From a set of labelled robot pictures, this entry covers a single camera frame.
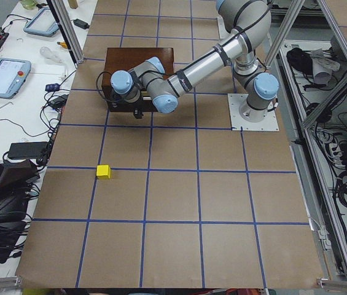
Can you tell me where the dark wooden drawer cabinet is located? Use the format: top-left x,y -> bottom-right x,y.
101,47 -> 174,112

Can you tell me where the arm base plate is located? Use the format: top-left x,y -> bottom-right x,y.
228,93 -> 279,132

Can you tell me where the black power adapter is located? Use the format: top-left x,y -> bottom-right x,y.
72,18 -> 90,30

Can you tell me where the teach pendant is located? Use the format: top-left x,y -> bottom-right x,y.
23,7 -> 59,37
0,58 -> 31,99

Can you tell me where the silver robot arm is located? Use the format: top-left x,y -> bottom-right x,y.
111,1 -> 279,122

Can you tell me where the yellow block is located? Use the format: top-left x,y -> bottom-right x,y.
96,165 -> 112,179

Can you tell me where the aluminium frame post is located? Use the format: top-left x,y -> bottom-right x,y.
47,0 -> 84,65

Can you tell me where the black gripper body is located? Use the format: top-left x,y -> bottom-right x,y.
133,108 -> 144,119

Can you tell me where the clear light bulb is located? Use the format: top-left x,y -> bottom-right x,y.
39,47 -> 64,64

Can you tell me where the near teach pendant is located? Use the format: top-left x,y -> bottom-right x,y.
0,58 -> 31,99

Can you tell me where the far teach pendant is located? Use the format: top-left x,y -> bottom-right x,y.
23,7 -> 59,37

